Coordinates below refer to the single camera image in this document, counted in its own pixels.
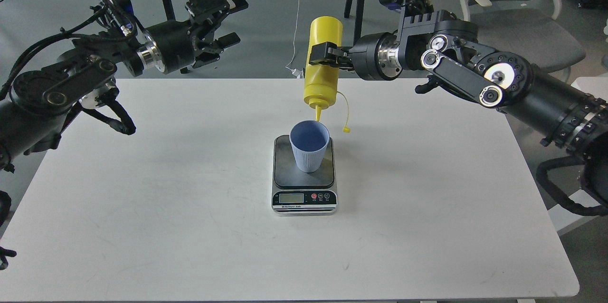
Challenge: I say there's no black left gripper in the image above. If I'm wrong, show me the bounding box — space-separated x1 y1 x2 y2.
140 0 249 74

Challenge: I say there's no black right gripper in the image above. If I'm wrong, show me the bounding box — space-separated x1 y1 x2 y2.
308 32 397 81

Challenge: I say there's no yellow squeeze bottle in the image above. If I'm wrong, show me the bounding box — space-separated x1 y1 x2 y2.
303 17 343 122

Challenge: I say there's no blue plastic cup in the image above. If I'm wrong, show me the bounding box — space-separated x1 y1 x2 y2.
289 120 330 173

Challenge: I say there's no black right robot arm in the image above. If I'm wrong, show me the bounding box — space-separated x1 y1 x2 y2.
308 0 608 216

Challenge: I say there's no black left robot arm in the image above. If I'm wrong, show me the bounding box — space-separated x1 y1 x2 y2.
1 0 249 172

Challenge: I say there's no black digital kitchen scale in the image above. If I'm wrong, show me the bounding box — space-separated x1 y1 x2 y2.
271 135 338 216

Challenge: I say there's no grey office chair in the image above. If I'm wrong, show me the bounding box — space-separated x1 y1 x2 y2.
459 0 586 82

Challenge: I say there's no white hanging cable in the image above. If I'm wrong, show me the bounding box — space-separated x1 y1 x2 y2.
286 0 304 78

